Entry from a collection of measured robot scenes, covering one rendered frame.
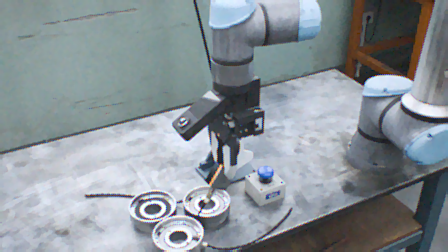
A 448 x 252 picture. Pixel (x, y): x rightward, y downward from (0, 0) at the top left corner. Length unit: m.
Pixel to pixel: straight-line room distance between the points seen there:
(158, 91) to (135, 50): 0.30
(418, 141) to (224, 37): 0.50
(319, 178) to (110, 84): 1.69
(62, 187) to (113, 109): 1.56
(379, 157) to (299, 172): 0.20
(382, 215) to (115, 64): 1.65
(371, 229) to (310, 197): 0.37
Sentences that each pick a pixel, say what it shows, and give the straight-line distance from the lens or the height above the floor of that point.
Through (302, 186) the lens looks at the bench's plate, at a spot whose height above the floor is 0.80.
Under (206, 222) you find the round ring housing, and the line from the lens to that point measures 1.09.
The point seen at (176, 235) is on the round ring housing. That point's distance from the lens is 1.08.
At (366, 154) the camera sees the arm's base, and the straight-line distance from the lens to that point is 1.29.
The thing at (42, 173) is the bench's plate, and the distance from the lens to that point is 1.35.
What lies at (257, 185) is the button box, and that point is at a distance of 1.15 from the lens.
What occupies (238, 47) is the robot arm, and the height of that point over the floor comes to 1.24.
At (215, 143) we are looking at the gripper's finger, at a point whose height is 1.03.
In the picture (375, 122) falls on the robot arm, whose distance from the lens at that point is 1.23.
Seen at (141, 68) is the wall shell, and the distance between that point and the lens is 2.75.
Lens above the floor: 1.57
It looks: 32 degrees down
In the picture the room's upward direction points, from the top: straight up
